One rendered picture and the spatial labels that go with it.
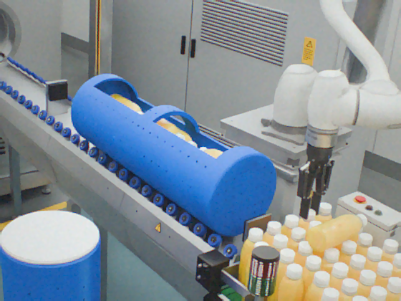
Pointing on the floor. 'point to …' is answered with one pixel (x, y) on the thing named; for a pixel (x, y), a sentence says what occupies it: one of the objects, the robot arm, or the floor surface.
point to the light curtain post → (103, 36)
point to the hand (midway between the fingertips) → (310, 206)
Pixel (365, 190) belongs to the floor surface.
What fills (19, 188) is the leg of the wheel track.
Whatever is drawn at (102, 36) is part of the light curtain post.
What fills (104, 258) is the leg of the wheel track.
